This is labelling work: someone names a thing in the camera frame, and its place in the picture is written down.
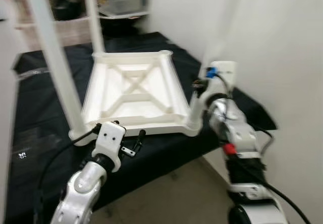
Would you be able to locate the beige cloth cover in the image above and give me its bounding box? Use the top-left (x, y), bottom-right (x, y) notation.
top-left (15, 17), bottom-right (94, 48)

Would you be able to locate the black table cloth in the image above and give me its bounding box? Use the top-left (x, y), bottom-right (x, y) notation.
top-left (5, 31), bottom-right (278, 224)

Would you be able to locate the black round tub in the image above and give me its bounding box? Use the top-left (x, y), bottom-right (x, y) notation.
top-left (98, 12), bottom-right (149, 35)

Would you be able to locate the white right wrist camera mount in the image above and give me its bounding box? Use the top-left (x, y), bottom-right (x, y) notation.
top-left (204, 61), bottom-right (237, 103)

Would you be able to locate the clear plastic storage box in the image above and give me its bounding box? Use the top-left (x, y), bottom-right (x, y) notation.
top-left (96, 0), bottom-right (151, 15)

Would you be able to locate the white plastic table top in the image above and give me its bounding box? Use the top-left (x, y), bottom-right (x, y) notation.
top-left (71, 50), bottom-right (207, 145)

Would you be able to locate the clear tape strip patch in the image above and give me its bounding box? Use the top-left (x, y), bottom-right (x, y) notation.
top-left (18, 69), bottom-right (51, 78)

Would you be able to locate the black bag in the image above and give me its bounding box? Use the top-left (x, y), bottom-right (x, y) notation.
top-left (50, 0), bottom-right (84, 20)

